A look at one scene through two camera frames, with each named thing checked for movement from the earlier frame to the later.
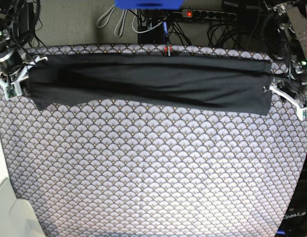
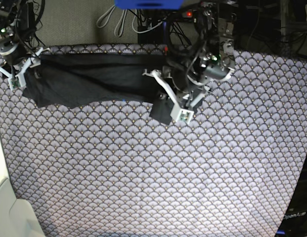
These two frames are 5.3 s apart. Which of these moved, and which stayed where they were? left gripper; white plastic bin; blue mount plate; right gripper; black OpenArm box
Moved: right gripper; left gripper
Stayed: black OpenArm box; blue mount plate; white plastic bin
